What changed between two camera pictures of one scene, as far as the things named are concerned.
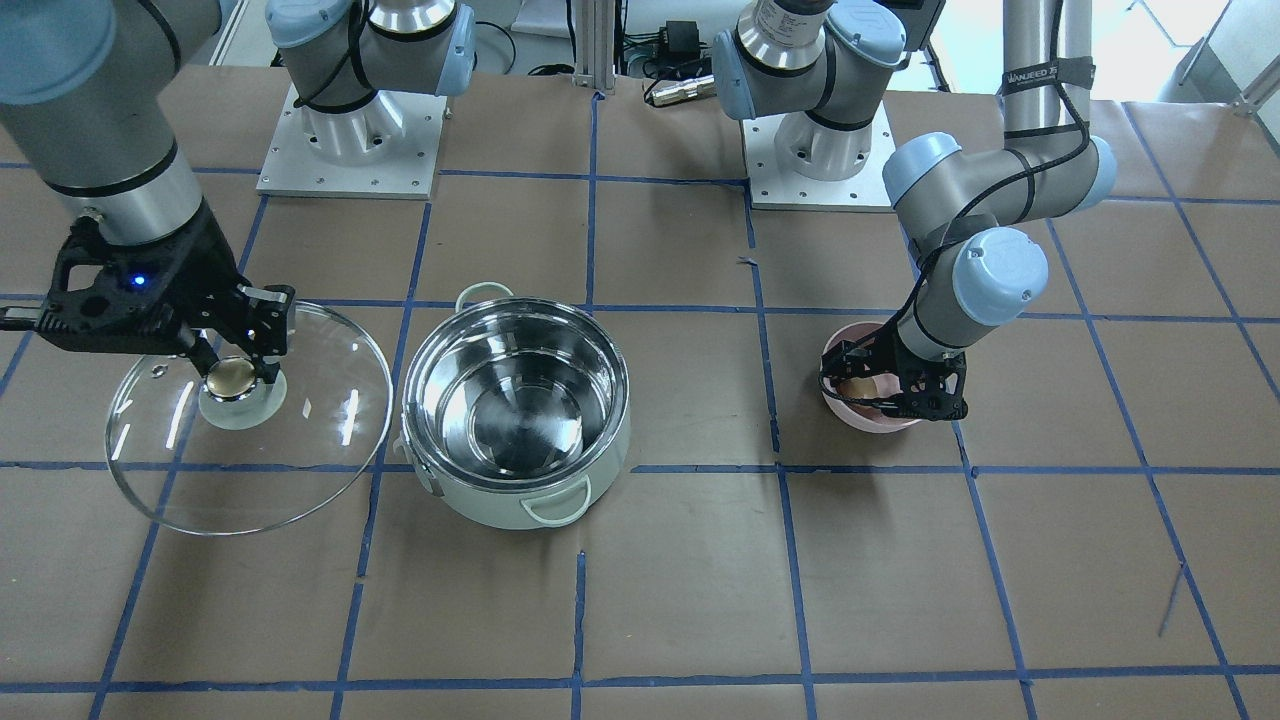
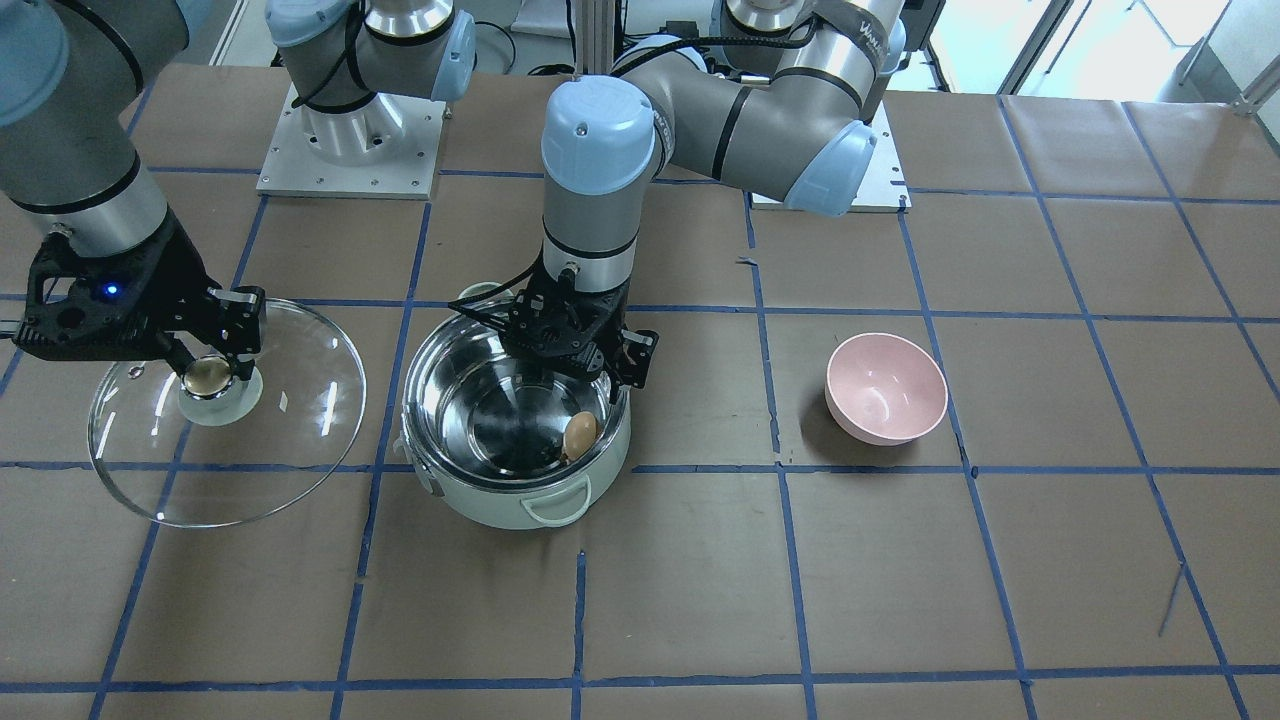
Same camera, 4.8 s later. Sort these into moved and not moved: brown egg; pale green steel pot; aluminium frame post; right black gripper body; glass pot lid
Moved: glass pot lid; right black gripper body; brown egg
Not moved: pale green steel pot; aluminium frame post
